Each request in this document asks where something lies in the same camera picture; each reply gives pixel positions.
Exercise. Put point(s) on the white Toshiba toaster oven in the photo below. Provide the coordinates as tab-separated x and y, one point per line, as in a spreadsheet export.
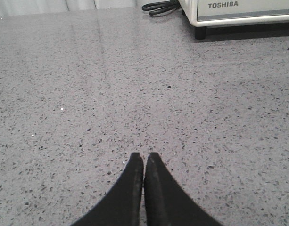
190	8

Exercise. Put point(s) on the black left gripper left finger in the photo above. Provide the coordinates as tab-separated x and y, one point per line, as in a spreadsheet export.
121	205

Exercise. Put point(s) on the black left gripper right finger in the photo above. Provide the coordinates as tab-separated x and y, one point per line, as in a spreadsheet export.
166	203

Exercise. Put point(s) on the grey curtain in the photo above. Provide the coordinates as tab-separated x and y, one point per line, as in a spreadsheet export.
29	7

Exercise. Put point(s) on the oven glass door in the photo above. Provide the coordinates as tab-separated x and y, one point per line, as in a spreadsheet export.
228	9

